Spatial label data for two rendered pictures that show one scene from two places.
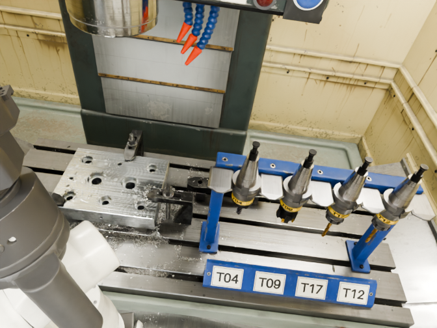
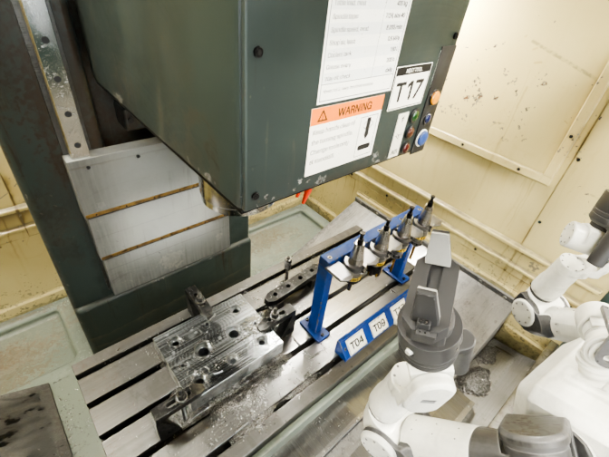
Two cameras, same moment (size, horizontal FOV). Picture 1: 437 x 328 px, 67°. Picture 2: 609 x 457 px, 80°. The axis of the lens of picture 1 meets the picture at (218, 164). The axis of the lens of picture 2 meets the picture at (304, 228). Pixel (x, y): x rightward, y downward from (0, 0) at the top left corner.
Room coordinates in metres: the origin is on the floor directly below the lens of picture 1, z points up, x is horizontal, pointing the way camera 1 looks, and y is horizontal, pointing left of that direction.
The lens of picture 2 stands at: (0.04, 0.56, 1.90)
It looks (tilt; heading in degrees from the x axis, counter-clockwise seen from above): 38 degrees down; 317
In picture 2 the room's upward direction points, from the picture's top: 7 degrees clockwise
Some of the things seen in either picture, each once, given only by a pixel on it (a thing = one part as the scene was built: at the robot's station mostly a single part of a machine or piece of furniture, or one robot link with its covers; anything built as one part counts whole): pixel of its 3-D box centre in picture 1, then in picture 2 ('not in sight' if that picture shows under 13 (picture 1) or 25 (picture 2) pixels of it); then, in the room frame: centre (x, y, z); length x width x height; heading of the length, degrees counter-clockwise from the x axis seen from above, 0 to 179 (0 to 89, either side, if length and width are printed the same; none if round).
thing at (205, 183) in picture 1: (227, 190); (294, 287); (0.70, -0.04, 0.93); 0.26 x 0.05 x 0.06; 97
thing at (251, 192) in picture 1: (246, 183); (354, 264); (0.49, -0.07, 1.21); 0.06 x 0.06 x 0.03
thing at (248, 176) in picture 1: (250, 168); (357, 252); (0.49, -0.07, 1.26); 0.04 x 0.04 x 0.07
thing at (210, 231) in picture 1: (214, 206); (320, 299); (0.54, -0.01, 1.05); 0.10 x 0.05 x 0.30; 2
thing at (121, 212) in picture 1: (114, 186); (218, 345); (0.62, 0.30, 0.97); 0.29 x 0.23 x 0.05; 92
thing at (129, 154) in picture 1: (133, 150); (199, 306); (0.77, 0.28, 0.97); 0.13 x 0.03 x 0.15; 2
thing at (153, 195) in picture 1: (170, 202); (275, 323); (0.59, 0.12, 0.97); 0.13 x 0.03 x 0.15; 92
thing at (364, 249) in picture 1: (379, 228); (405, 247); (0.56, -0.45, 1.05); 0.10 x 0.05 x 0.30; 2
